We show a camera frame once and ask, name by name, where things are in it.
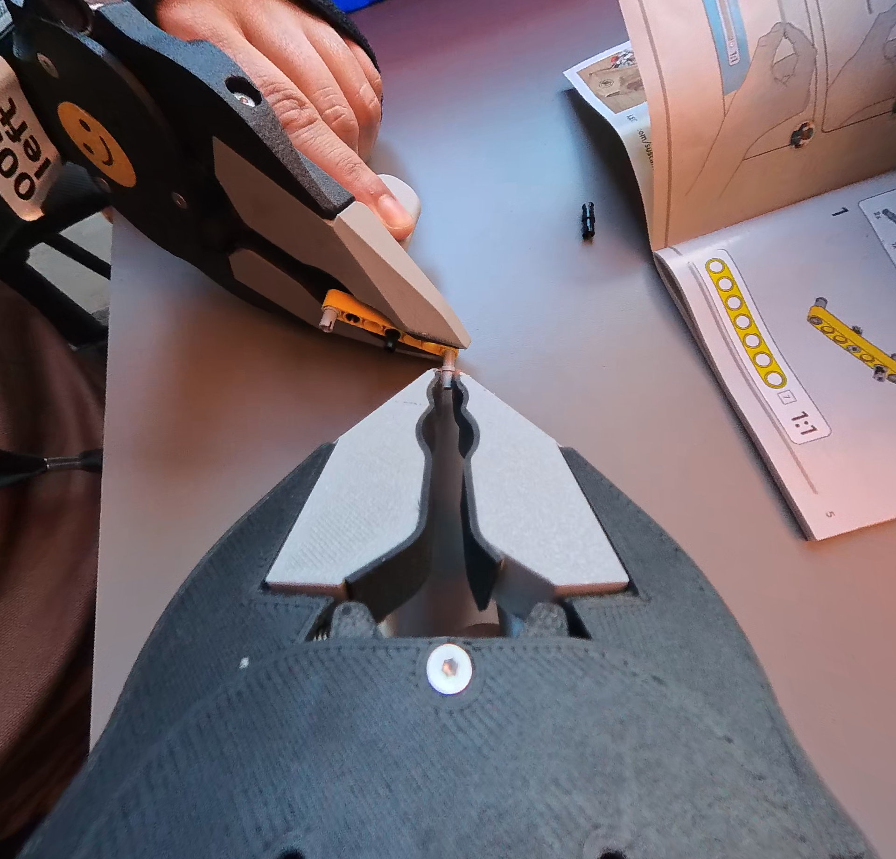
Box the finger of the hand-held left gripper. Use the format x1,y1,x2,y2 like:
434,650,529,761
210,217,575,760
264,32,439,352
212,136,471,351
230,248,396,347

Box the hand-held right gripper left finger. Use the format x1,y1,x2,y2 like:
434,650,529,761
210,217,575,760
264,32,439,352
265,370,447,623

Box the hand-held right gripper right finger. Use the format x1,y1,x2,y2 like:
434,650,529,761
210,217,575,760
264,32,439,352
454,374,632,611

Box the lego instruction booklet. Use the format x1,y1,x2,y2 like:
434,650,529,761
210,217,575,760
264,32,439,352
606,0,896,542

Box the person's left hand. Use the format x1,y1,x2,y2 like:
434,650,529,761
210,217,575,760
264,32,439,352
153,0,420,245

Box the small printed leaflet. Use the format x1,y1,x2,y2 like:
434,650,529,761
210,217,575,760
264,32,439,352
563,42,658,177

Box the black metal frame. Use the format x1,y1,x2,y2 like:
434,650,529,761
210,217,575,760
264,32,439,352
0,229,114,345

